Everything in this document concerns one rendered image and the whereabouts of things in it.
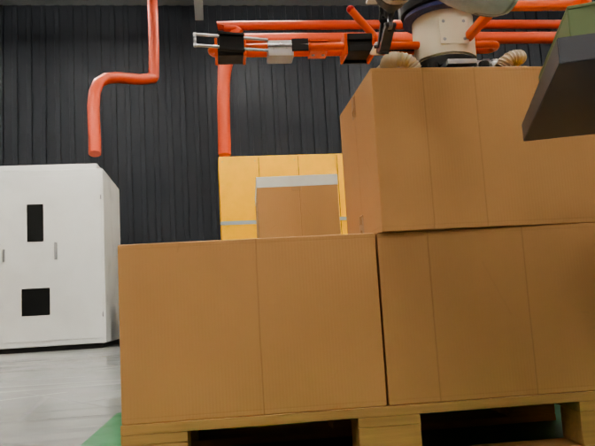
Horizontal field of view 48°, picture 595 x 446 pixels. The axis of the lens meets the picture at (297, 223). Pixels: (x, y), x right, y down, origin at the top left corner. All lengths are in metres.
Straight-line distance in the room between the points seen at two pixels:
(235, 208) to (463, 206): 7.56
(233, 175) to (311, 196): 5.93
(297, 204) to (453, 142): 1.69
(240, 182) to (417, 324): 7.66
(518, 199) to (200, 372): 0.86
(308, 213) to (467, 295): 1.73
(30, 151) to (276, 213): 9.99
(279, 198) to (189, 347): 1.81
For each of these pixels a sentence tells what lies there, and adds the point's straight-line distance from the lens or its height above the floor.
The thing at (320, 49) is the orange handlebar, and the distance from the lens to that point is 1.86.
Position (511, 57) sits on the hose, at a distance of 1.90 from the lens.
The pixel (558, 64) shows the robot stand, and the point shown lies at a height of 0.71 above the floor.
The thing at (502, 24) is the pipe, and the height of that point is 4.63.
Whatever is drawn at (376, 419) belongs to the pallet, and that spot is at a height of 0.12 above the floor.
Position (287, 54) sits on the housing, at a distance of 1.84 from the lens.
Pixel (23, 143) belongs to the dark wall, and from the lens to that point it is 13.06.
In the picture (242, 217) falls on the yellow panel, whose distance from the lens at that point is 9.07.
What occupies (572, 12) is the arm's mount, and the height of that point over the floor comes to 0.82.
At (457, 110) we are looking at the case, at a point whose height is 0.83.
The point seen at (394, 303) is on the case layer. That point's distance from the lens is 1.58.
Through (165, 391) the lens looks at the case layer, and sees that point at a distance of 1.55.
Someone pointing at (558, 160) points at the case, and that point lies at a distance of 1.76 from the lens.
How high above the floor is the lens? 0.38
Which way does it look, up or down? 7 degrees up
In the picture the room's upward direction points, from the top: 3 degrees counter-clockwise
